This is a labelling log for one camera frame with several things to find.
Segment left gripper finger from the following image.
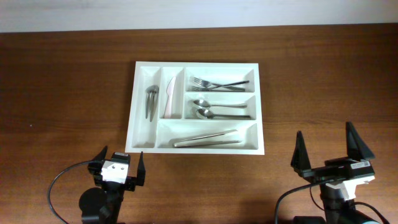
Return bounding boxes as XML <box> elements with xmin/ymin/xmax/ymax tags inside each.
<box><xmin>136</xmin><ymin>152</ymin><xmax>146</xmax><ymax>186</ymax></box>
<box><xmin>92</xmin><ymin>146</ymin><xmax>108</xmax><ymax>161</ymax></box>

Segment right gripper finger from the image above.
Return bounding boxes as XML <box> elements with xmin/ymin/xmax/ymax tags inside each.
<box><xmin>290</xmin><ymin>131</ymin><xmax>312</xmax><ymax>176</ymax></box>
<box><xmin>346</xmin><ymin>121</ymin><xmax>376</xmax><ymax>161</ymax></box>

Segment metal tweezers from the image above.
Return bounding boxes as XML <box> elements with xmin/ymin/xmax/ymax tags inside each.
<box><xmin>172</xmin><ymin>129</ymin><xmax>243</xmax><ymax>148</ymax></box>

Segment small metal teaspoon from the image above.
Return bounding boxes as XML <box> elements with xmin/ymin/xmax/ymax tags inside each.
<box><xmin>146</xmin><ymin>86</ymin><xmax>153</xmax><ymax>119</ymax></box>
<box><xmin>148</xmin><ymin>85</ymin><xmax>159</xmax><ymax>122</ymax></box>

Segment metal tablespoon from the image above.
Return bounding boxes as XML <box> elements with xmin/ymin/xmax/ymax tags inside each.
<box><xmin>190</xmin><ymin>100</ymin><xmax>248</xmax><ymax>109</ymax></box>
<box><xmin>196</xmin><ymin>109</ymin><xmax>251</xmax><ymax>119</ymax></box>

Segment white plastic knife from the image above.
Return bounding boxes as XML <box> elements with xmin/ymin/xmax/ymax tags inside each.
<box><xmin>164</xmin><ymin>77</ymin><xmax>177</xmax><ymax>119</ymax></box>

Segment metal fork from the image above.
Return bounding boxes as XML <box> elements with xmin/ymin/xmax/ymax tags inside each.
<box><xmin>190</xmin><ymin>77</ymin><xmax>220</xmax><ymax>88</ymax></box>
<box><xmin>188</xmin><ymin>86</ymin><xmax>246</xmax><ymax>92</ymax></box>
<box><xmin>214</xmin><ymin>80</ymin><xmax>250</xmax><ymax>88</ymax></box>

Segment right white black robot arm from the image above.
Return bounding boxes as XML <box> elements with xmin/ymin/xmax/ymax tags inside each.
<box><xmin>290</xmin><ymin>122</ymin><xmax>376</xmax><ymax>223</ymax></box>

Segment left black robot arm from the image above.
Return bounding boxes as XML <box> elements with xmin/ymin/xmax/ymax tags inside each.
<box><xmin>79</xmin><ymin>146</ymin><xmax>146</xmax><ymax>223</ymax></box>

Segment white plastic cutlery tray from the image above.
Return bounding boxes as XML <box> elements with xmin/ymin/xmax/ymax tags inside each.
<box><xmin>125</xmin><ymin>62</ymin><xmax>265</xmax><ymax>155</ymax></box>

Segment right black camera cable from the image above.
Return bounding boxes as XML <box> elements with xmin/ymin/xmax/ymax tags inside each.
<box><xmin>274</xmin><ymin>180</ymin><xmax>389</xmax><ymax>224</ymax></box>

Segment black camera cable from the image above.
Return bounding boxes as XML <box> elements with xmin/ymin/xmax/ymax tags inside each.
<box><xmin>274</xmin><ymin>180</ymin><xmax>389</xmax><ymax>224</ymax></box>
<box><xmin>47</xmin><ymin>160</ymin><xmax>103</xmax><ymax>224</ymax></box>

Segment left black camera cable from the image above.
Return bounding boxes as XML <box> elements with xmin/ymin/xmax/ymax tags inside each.
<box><xmin>47</xmin><ymin>160</ymin><xmax>103</xmax><ymax>224</ymax></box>

